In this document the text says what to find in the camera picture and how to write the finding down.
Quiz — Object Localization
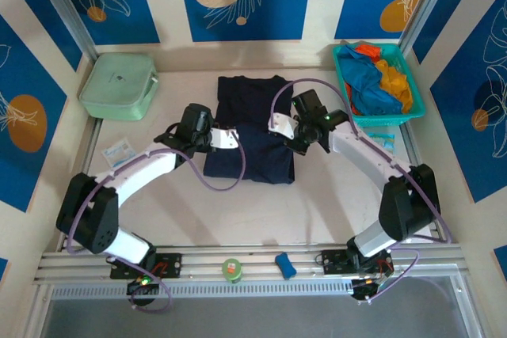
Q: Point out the navy blue t-shirt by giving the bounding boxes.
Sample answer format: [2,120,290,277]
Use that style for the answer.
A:
[203,74,298,186]

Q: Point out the bright blue t-shirt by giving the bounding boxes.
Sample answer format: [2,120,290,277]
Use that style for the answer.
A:
[340,45,404,116]

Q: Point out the mint green zip case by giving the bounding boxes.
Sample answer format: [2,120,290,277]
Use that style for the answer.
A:
[78,51,161,122]

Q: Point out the teal plastic basket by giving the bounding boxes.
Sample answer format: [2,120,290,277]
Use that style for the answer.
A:
[331,43,427,127]

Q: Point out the green tape roll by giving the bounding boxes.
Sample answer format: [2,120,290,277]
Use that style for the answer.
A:
[221,257,244,285]

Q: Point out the blue foam block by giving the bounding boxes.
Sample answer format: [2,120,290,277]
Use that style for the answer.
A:
[274,251,298,280]

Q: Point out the grey metal panel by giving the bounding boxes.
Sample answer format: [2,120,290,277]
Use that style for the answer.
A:
[37,274,486,338]

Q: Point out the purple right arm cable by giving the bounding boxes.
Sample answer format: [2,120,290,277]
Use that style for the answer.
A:
[270,78,452,304]

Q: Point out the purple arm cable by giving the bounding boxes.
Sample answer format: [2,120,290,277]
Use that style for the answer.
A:
[270,78,452,304]
[65,134,247,316]

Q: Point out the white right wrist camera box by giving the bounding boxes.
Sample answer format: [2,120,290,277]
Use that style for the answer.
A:
[268,113,300,138]

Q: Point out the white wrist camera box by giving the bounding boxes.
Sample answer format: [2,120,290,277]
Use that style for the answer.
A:
[211,127,241,152]
[268,113,300,138]

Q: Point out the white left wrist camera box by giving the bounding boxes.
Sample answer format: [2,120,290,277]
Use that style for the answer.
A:
[211,127,241,152]

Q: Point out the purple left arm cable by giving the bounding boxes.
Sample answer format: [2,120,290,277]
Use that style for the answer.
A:
[65,134,247,316]

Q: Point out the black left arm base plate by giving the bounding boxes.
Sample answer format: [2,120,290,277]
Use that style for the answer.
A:
[109,252,184,280]

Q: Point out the aluminium frame post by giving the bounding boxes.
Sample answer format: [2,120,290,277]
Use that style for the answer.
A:
[28,0,100,63]
[397,0,456,53]

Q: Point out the aluminium frame rail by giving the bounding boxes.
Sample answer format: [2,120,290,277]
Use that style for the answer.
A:
[33,243,469,286]

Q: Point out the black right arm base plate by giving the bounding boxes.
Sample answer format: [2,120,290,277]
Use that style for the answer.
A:
[322,249,394,276]

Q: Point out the grey slotted cable duct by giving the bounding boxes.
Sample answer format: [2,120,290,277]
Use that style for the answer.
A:
[50,280,356,302]

